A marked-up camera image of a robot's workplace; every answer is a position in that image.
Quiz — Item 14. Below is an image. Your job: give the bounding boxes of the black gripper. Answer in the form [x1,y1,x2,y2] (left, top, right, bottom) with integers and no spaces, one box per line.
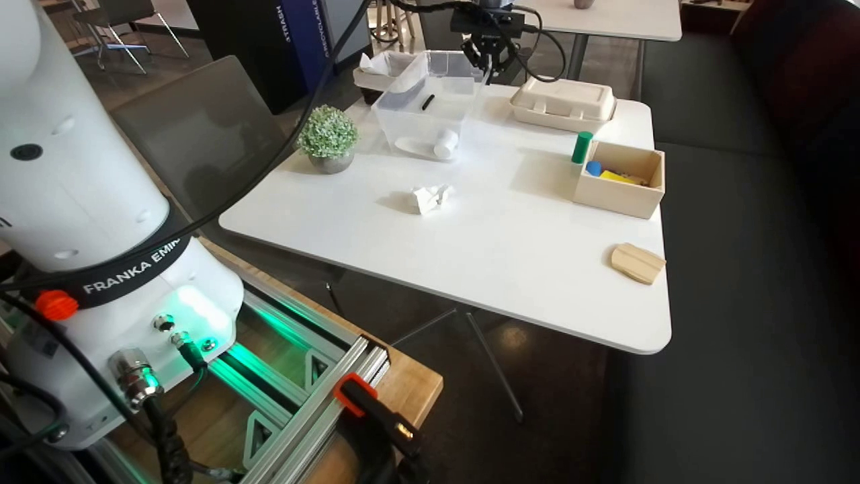
[453,9,530,77]

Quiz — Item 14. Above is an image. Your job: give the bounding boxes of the clear plastic container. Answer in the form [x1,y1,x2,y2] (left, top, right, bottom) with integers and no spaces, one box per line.
[368,48,492,163]

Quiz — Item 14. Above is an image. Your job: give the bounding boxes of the white takeout box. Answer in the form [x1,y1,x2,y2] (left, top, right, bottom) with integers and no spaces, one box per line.
[507,74,618,134]

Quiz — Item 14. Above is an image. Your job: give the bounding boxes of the white cylinder roll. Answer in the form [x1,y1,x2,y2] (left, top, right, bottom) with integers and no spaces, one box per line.
[429,127,463,163]

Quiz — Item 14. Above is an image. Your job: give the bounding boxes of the light wooden chair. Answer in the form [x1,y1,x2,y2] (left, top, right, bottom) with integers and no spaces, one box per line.
[366,0,432,57]

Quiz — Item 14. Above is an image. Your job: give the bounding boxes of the black tray with white paper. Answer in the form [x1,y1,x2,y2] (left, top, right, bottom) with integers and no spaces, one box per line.
[350,48,425,95]

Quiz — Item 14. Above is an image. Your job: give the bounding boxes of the green cylinder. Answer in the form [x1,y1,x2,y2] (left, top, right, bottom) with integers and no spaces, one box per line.
[570,128,597,167]

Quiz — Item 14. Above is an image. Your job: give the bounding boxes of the white background table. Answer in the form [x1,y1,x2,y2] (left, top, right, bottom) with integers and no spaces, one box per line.
[500,0,686,81]

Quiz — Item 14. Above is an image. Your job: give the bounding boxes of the crumpled white paper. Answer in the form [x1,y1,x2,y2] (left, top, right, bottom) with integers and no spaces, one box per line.
[410,182,453,220]

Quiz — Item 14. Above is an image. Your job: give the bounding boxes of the yellow block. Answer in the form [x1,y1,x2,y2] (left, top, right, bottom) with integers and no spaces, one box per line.
[597,167,649,189]

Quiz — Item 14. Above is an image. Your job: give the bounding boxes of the green potted plant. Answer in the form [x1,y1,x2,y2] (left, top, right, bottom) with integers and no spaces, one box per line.
[296,103,359,177]

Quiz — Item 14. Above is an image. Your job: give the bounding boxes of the open wooden box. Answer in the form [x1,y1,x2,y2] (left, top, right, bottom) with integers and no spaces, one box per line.
[573,139,669,222]

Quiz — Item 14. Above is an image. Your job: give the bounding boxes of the black cabinet with blue panel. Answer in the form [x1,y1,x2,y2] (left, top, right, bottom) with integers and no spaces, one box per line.
[184,0,370,115]

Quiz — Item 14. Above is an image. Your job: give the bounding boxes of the tan wooden block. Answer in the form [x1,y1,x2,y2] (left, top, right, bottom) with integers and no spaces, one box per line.
[608,238,667,287]

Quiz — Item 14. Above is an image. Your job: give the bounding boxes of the metal table legs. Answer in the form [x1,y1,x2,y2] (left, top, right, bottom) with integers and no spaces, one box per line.
[320,277,530,425]

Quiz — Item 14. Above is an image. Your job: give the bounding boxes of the wooden base board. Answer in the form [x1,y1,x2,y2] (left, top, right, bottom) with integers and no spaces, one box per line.
[116,237,446,484]

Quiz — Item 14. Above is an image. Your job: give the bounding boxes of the black sofa bench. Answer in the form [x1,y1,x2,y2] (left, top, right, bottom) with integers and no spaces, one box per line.
[614,0,860,484]

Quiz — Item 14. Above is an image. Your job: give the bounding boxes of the orange black clamp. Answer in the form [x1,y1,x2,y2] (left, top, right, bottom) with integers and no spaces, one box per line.
[330,370,428,484]

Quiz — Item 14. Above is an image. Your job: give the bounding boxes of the small black plug connector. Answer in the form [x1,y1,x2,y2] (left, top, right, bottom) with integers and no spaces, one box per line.
[168,329,213,374]

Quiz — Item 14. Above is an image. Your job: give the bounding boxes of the silver round connector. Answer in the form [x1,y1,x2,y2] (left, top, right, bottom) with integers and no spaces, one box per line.
[105,346,163,405]

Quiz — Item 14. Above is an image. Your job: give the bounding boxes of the orange round button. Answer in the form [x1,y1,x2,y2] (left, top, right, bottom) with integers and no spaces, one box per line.
[31,287,80,324]

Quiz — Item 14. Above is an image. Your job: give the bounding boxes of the black looped wrist cable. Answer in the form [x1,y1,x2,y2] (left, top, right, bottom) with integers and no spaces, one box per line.
[507,6,570,87]

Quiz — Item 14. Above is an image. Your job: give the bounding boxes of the long black cable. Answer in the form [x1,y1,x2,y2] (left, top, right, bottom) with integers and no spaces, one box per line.
[23,0,370,277]

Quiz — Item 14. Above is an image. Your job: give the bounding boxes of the metal frame chair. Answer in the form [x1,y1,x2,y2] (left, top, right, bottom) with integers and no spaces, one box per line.
[66,0,192,74]

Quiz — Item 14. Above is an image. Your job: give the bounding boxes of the aluminium profile frame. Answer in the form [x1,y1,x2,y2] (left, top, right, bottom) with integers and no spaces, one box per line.
[199,290,394,484]

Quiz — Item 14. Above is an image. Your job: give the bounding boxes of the thick black base cable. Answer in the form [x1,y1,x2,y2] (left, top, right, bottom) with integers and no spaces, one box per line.
[141,392,196,484]

